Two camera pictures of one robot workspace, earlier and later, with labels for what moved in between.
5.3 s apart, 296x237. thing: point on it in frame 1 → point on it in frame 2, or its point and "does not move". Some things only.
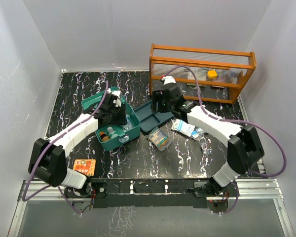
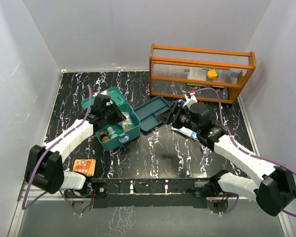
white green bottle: x=112 y=134 does not move
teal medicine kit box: x=108 y=137 does not move
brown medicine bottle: x=104 y=137 does not move
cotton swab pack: x=159 y=139 → x=128 y=124
